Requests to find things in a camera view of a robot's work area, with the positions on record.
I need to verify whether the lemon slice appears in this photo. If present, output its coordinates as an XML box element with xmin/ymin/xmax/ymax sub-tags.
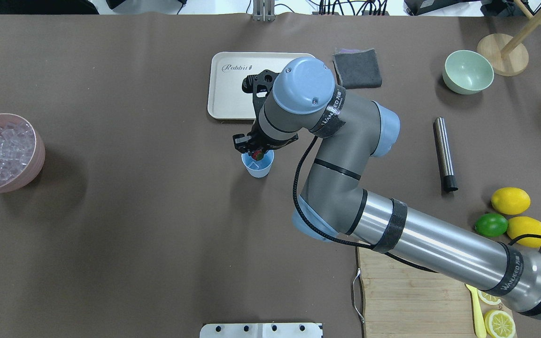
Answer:
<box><xmin>484</xmin><ymin>310</ymin><xmax>517</xmax><ymax>338</ymax></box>
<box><xmin>477</xmin><ymin>290</ymin><xmax>502</xmax><ymax>306</ymax></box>

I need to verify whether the pink bowl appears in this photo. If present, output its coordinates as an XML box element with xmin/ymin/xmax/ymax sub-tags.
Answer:
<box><xmin>0</xmin><ymin>113</ymin><xmax>46</xmax><ymax>194</ymax></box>

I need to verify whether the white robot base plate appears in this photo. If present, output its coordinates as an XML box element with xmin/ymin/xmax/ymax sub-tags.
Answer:
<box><xmin>199</xmin><ymin>323</ymin><xmax>324</xmax><ymax>338</ymax></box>

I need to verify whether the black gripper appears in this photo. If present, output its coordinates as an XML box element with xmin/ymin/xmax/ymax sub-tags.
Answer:
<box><xmin>232</xmin><ymin>120</ymin><xmax>299</xmax><ymax>161</ymax></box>

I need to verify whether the yellow lemon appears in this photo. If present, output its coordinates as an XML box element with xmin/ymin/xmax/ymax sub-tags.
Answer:
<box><xmin>507</xmin><ymin>216</ymin><xmax>541</xmax><ymax>248</ymax></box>
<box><xmin>490</xmin><ymin>187</ymin><xmax>532</xmax><ymax>215</ymax></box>

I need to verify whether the green lime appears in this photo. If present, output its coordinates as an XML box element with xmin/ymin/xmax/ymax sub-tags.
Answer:
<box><xmin>474</xmin><ymin>213</ymin><xmax>509</xmax><ymax>238</ymax></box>

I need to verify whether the cream rabbit tray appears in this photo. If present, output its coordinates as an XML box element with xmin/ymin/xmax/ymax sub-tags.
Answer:
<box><xmin>208</xmin><ymin>52</ymin><xmax>310</xmax><ymax>120</ymax></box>

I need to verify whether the wooden stand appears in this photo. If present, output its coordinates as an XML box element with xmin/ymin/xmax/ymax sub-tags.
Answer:
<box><xmin>477</xmin><ymin>0</ymin><xmax>541</xmax><ymax>77</ymax></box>

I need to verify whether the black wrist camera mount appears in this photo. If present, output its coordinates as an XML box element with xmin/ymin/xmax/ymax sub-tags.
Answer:
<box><xmin>242</xmin><ymin>70</ymin><xmax>279</xmax><ymax>117</ymax></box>

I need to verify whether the steel muddler black tip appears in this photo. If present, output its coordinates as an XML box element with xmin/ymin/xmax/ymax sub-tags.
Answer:
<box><xmin>433</xmin><ymin>117</ymin><xmax>459</xmax><ymax>193</ymax></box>

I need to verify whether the lemon slice lower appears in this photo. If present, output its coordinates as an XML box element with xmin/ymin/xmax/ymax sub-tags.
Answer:
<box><xmin>484</xmin><ymin>310</ymin><xmax>517</xmax><ymax>338</ymax></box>

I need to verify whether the lemon slice upper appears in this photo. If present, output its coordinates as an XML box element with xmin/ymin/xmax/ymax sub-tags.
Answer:
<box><xmin>477</xmin><ymin>290</ymin><xmax>502</xmax><ymax>306</ymax></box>

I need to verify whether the mint green bowl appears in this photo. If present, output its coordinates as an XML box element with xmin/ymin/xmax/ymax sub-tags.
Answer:
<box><xmin>442</xmin><ymin>50</ymin><xmax>495</xmax><ymax>95</ymax></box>

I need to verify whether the aluminium camera mount post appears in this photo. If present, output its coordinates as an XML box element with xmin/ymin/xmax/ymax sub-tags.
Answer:
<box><xmin>251</xmin><ymin>0</ymin><xmax>276</xmax><ymax>22</ymax></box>

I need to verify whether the yellow plastic knife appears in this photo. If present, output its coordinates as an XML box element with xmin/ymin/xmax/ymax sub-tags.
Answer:
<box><xmin>464</xmin><ymin>284</ymin><xmax>487</xmax><ymax>338</ymax></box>

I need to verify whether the wooden cutting board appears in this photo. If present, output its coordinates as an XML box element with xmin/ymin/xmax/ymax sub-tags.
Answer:
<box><xmin>356</xmin><ymin>246</ymin><xmax>518</xmax><ymax>338</ymax></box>

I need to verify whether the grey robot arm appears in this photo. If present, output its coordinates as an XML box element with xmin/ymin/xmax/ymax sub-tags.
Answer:
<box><xmin>232</xmin><ymin>56</ymin><xmax>541</xmax><ymax>320</ymax></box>

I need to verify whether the light blue cup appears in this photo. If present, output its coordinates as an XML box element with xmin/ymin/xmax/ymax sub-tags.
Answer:
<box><xmin>241</xmin><ymin>150</ymin><xmax>275</xmax><ymax>179</ymax></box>

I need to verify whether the yellow lemon lower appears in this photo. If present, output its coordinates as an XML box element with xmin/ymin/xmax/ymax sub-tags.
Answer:
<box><xmin>507</xmin><ymin>216</ymin><xmax>541</xmax><ymax>248</ymax></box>

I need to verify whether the yellow lemon upper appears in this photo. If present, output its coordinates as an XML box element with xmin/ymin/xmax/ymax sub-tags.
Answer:
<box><xmin>490</xmin><ymin>187</ymin><xmax>532</xmax><ymax>215</ymax></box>

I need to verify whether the grey folded cloth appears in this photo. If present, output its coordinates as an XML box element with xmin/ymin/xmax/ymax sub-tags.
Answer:
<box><xmin>333</xmin><ymin>48</ymin><xmax>383</xmax><ymax>89</ymax></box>

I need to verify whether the red strawberry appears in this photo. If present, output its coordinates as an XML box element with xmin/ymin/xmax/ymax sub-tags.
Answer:
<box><xmin>250</xmin><ymin>150</ymin><xmax>265</xmax><ymax>161</ymax></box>

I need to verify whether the clear ice cubes pile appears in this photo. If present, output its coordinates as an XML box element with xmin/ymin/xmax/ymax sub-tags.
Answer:
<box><xmin>0</xmin><ymin>122</ymin><xmax>37</xmax><ymax>187</ymax></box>

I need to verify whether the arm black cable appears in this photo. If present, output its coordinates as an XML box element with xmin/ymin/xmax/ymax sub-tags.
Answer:
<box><xmin>292</xmin><ymin>135</ymin><xmax>541</xmax><ymax>274</ymax></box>

